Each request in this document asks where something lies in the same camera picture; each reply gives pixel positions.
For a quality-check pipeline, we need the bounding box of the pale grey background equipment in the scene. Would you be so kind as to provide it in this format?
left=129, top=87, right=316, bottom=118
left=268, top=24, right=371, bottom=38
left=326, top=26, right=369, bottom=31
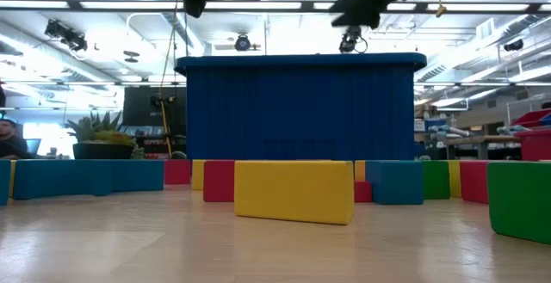
left=496, top=123, right=531, bottom=136
left=425, top=123, right=471, bottom=138

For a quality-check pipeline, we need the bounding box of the black ceiling camera with cable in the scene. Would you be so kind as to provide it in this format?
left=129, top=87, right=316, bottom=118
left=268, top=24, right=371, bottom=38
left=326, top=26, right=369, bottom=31
left=338, top=25, right=368, bottom=55

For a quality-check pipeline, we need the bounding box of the round black ceiling camera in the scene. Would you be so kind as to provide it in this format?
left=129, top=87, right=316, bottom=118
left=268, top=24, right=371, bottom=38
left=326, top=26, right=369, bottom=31
left=233, top=34, right=252, bottom=52

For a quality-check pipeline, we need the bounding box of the laptop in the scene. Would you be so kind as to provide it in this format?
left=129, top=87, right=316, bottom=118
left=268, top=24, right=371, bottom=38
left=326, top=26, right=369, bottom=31
left=25, top=138, right=43, bottom=157

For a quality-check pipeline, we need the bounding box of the black ceiling spotlight cluster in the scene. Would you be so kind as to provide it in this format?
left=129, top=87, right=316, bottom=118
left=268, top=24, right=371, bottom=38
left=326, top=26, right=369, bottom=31
left=44, top=19, right=89, bottom=52

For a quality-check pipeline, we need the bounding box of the black plant pot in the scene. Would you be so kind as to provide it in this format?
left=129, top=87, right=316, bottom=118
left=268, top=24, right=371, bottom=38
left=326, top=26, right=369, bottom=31
left=71, top=143, right=134, bottom=161

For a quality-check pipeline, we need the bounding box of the red foam arch block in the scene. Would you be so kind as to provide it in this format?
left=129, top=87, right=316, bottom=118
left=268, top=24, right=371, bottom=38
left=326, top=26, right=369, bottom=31
left=163, top=159, right=193, bottom=186

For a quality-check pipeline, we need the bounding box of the person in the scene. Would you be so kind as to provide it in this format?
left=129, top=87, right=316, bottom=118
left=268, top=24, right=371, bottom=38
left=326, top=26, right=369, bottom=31
left=0, top=118, right=29, bottom=160

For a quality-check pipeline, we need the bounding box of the red tilted tray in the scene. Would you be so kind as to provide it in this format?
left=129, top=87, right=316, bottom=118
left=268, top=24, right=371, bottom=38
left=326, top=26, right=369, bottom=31
left=511, top=108, right=551, bottom=128

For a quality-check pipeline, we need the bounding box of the small red foam block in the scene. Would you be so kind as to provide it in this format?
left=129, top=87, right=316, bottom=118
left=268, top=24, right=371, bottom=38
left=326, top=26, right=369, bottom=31
left=354, top=180, right=375, bottom=204

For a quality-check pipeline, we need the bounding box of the yellow hose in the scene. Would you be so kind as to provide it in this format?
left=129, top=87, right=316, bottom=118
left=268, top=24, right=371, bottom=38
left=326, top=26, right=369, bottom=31
left=158, top=96, right=174, bottom=158

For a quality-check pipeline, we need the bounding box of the black monitor screen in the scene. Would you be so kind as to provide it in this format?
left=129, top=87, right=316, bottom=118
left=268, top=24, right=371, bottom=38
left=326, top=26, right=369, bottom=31
left=122, top=85, right=188, bottom=127

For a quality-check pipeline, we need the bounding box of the small blue box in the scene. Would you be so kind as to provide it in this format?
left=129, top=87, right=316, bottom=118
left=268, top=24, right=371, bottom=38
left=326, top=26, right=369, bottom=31
left=424, top=118, right=448, bottom=132

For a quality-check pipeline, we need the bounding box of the yellow foam rectangular block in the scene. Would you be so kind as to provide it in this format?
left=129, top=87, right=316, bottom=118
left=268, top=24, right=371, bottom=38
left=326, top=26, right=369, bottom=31
left=233, top=160, right=356, bottom=226

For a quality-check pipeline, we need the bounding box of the background shelf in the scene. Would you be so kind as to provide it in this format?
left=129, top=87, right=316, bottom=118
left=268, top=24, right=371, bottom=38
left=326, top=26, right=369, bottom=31
left=119, top=125, right=189, bottom=160

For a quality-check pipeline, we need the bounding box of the large blue plastic bin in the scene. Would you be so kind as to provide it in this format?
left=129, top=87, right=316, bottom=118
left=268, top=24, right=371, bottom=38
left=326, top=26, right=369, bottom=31
left=174, top=52, right=429, bottom=162

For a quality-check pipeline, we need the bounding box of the blue foam arch block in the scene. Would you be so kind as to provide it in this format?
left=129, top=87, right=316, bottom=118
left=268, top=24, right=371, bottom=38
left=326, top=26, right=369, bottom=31
left=11, top=158, right=114, bottom=201

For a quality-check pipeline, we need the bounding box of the red plastic bin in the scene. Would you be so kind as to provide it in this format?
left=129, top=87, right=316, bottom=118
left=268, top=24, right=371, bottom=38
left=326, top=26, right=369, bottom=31
left=514, top=128, right=551, bottom=163

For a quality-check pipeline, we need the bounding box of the green spiky plant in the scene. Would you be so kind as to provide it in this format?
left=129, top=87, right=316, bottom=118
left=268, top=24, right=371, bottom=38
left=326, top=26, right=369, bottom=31
left=65, top=110, right=145, bottom=160

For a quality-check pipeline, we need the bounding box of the green foam cube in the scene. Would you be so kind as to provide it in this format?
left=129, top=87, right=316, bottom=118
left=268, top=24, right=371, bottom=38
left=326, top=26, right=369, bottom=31
left=420, top=159, right=452, bottom=201
left=486, top=161, right=551, bottom=247

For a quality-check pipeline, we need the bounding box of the blue foam cube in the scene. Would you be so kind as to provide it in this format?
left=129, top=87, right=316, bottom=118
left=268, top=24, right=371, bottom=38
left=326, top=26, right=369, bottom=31
left=110, top=158, right=166, bottom=193
left=364, top=160, right=425, bottom=206

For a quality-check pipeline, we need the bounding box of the red foam cube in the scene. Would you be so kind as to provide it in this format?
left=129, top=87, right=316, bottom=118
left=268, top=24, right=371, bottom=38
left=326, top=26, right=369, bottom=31
left=202, top=159, right=237, bottom=203
left=458, top=160, right=491, bottom=206

